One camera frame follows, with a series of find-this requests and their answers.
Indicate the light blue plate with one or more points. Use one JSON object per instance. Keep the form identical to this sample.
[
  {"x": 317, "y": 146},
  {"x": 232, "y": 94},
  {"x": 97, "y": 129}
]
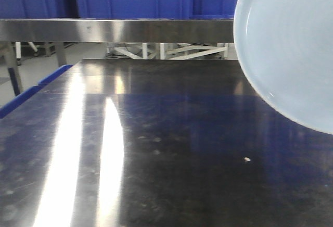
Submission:
[{"x": 284, "y": 48}]

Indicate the steel shelf left leg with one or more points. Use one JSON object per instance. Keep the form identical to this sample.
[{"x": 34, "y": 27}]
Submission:
[{"x": 61, "y": 53}]

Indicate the white metal frame background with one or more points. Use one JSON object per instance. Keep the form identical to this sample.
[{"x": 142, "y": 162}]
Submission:
[{"x": 166, "y": 51}]

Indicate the stainless steel shelf rail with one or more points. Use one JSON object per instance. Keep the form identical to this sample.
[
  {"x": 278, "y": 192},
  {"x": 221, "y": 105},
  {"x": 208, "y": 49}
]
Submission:
[{"x": 118, "y": 31}]

